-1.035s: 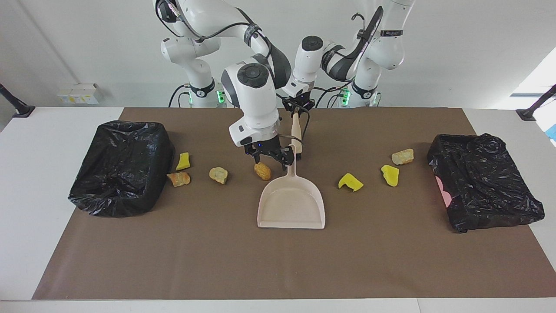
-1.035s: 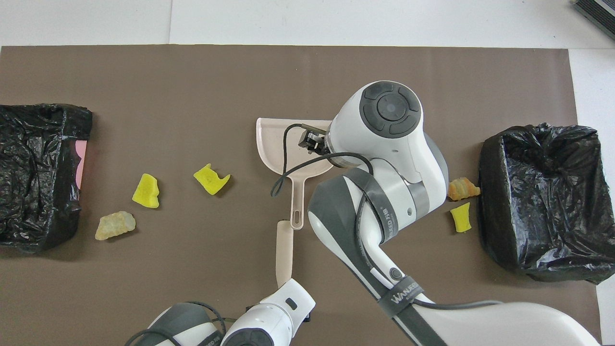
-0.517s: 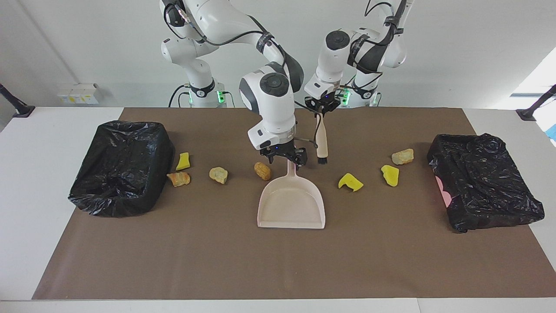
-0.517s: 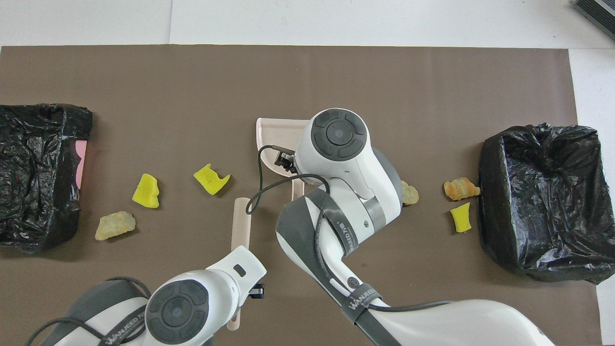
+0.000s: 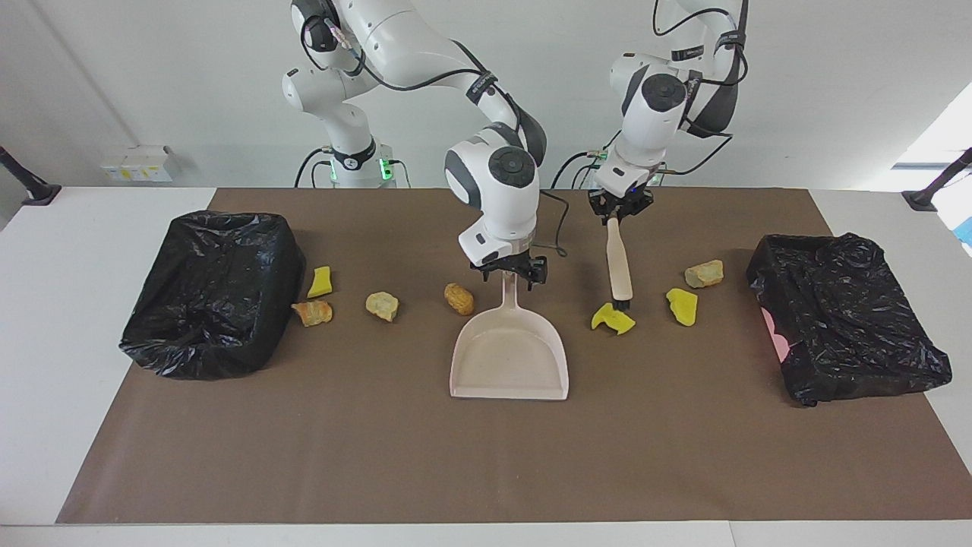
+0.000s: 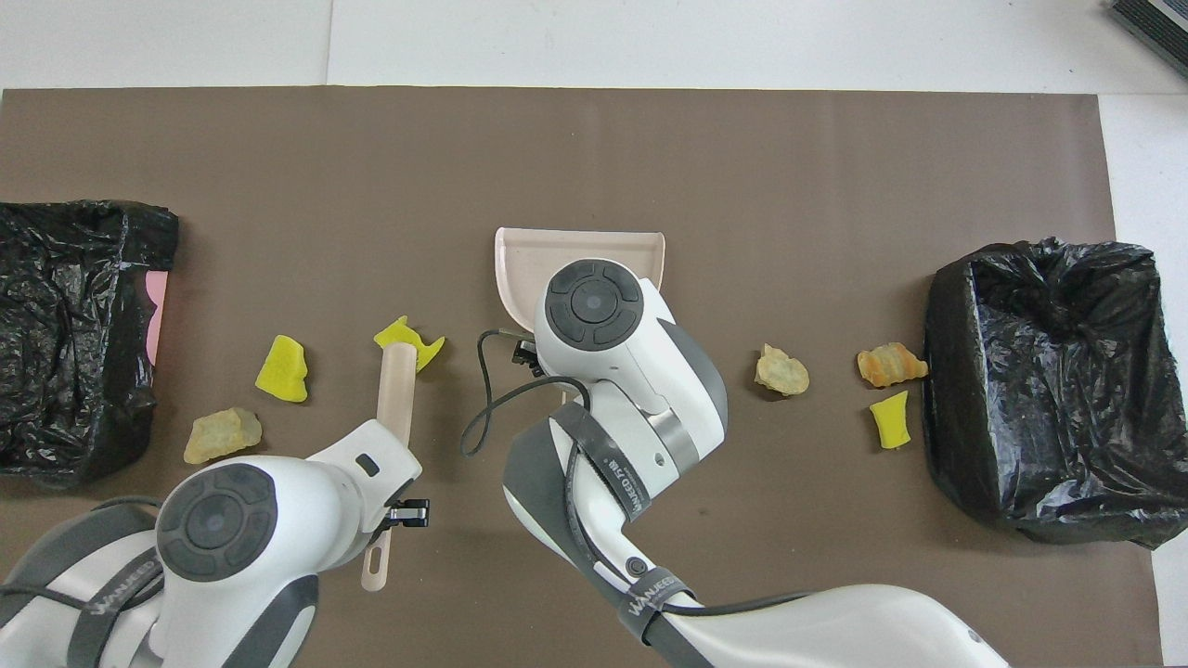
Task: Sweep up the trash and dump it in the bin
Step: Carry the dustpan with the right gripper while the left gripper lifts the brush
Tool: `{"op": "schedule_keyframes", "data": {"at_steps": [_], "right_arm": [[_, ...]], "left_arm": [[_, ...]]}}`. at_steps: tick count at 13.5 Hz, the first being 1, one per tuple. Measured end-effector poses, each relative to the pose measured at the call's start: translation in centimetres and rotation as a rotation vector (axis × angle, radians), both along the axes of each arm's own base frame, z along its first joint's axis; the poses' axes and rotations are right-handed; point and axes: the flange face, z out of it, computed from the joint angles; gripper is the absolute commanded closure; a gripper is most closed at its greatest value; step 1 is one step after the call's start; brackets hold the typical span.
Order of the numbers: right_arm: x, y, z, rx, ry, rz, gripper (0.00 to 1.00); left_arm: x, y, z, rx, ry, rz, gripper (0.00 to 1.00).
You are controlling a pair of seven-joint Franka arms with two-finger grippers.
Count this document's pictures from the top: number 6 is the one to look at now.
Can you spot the orange striped foam scrap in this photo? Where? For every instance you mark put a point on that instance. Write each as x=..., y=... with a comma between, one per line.
x=889, y=365

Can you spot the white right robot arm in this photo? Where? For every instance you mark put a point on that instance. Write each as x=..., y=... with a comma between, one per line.
x=650, y=371

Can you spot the brown table mat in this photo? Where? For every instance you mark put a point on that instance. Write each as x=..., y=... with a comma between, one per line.
x=650, y=148

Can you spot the dark ribbed device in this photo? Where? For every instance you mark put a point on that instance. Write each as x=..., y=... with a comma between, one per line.
x=1155, y=23

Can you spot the small pale foam scrap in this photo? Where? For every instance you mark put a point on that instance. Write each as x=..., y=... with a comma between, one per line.
x=781, y=373

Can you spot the large pale foam scrap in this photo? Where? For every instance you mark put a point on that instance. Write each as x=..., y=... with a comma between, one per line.
x=223, y=436

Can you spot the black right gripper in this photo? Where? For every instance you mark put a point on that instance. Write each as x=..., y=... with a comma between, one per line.
x=529, y=357

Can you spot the pink bin with black bag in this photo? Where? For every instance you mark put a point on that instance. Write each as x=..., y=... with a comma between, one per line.
x=56, y=408

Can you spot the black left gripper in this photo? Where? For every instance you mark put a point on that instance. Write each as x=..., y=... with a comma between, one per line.
x=408, y=513

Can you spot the yellow sponge block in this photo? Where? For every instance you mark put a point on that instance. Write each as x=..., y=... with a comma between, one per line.
x=281, y=371

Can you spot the notched yellow sponge piece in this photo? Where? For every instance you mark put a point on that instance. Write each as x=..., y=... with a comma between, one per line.
x=390, y=332

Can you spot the beige hand brush black bristles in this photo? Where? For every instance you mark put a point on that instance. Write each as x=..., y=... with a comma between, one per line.
x=397, y=390

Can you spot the small yellow sponge wedge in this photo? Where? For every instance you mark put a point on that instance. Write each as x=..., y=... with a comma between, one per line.
x=891, y=422

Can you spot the bin lined with black bag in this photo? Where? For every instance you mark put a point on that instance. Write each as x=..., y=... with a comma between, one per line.
x=1021, y=417

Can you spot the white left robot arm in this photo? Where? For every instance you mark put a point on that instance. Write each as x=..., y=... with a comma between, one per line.
x=232, y=520

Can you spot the beige plastic dustpan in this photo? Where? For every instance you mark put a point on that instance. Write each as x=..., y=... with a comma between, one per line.
x=529, y=269

